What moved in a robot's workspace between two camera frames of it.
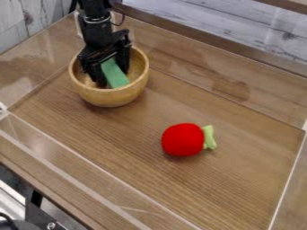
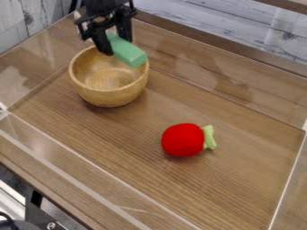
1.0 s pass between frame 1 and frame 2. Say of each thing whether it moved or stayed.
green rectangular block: moved
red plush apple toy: stayed
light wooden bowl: stayed
